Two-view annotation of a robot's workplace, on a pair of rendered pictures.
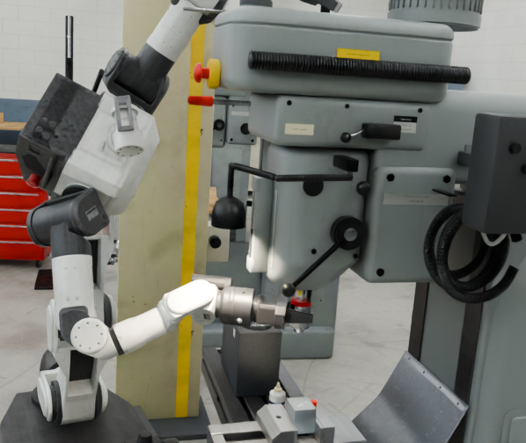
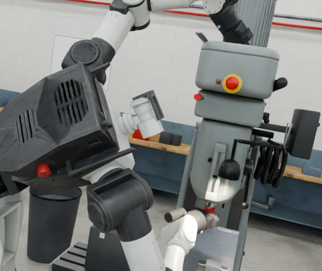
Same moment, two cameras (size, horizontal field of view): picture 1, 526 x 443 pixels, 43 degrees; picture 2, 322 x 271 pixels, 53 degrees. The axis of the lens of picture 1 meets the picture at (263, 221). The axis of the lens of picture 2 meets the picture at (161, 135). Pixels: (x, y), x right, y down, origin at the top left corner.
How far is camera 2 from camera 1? 1.57 m
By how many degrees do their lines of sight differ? 61
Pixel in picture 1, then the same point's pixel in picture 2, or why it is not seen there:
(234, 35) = (268, 65)
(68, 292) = (159, 262)
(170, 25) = (122, 29)
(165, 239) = not seen: outside the picture
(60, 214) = (137, 198)
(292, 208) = (243, 160)
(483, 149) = (309, 125)
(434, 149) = not seen: hidden behind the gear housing
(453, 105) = not seen: hidden behind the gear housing
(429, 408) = (215, 239)
